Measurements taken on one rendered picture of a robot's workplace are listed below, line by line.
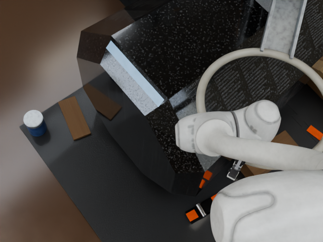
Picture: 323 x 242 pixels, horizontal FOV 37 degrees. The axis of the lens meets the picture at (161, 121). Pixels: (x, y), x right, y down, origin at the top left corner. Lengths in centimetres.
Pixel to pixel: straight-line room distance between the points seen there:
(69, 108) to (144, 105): 95
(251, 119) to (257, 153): 20
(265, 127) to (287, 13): 72
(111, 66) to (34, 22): 125
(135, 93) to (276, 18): 60
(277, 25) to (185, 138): 76
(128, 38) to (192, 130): 72
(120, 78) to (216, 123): 71
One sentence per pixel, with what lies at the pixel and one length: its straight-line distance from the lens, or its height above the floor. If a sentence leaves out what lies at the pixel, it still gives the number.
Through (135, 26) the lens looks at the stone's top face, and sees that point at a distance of 194.
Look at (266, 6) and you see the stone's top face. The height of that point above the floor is 87.
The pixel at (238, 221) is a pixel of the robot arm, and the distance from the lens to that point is 77.
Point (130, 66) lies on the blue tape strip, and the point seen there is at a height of 85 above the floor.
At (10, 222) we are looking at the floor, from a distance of 259.
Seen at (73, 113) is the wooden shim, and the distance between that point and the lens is 270.
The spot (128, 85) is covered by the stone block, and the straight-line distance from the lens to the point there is 187.
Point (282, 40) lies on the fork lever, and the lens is 188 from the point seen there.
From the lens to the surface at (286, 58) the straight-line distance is 184.
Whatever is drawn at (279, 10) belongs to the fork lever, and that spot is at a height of 98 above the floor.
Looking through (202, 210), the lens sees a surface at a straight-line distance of 249.
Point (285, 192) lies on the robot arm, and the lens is 78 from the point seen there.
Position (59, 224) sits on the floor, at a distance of 254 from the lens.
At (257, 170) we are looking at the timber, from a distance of 251.
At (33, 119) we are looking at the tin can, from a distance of 259.
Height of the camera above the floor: 244
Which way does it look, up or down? 65 degrees down
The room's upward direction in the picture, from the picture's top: 6 degrees clockwise
